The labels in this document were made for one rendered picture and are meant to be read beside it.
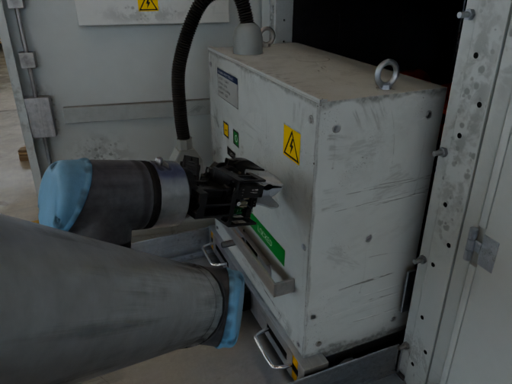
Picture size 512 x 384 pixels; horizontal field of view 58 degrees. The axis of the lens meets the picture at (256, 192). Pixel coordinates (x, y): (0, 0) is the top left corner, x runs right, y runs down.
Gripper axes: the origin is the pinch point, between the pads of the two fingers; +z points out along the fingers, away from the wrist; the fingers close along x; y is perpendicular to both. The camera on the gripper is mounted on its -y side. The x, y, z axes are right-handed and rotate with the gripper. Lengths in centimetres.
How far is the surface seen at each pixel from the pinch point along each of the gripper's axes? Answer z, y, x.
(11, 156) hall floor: 52, -388, -113
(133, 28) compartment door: -2, -56, 20
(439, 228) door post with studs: 15.5, 22.5, 0.4
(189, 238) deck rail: 14, -41, -30
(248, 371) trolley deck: 3.3, 1.6, -38.1
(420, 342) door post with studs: 21.2, 23.4, -21.6
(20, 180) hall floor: 44, -327, -115
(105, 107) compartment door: -6, -58, 0
